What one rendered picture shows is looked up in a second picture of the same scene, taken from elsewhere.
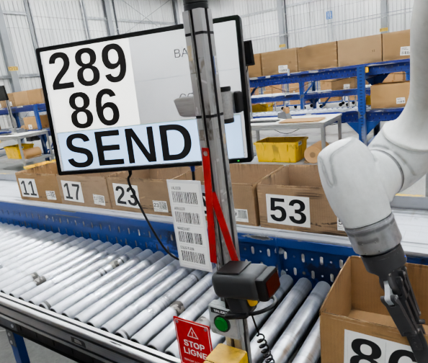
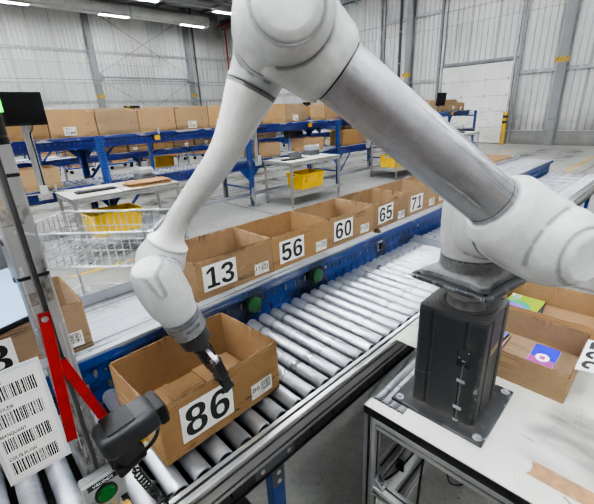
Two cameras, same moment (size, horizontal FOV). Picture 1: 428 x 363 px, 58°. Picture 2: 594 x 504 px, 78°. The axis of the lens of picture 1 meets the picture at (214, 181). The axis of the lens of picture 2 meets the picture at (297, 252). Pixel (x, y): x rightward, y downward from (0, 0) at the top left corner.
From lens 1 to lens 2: 0.50 m
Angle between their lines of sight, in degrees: 74
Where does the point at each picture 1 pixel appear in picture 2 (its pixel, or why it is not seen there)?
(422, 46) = (212, 184)
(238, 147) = not seen: hidden behind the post
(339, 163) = (165, 277)
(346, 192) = (176, 298)
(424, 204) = (98, 298)
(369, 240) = (194, 327)
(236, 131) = not seen: hidden behind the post
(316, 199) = (21, 335)
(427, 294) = (173, 356)
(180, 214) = (4, 417)
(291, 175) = not seen: outside the picture
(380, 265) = (202, 340)
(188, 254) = (26, 460)
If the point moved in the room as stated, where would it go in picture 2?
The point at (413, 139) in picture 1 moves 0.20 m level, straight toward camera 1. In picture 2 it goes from (180, 245) to (234, 261)
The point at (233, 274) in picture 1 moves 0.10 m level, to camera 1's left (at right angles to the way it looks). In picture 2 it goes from (129, 423) to (88, 475)
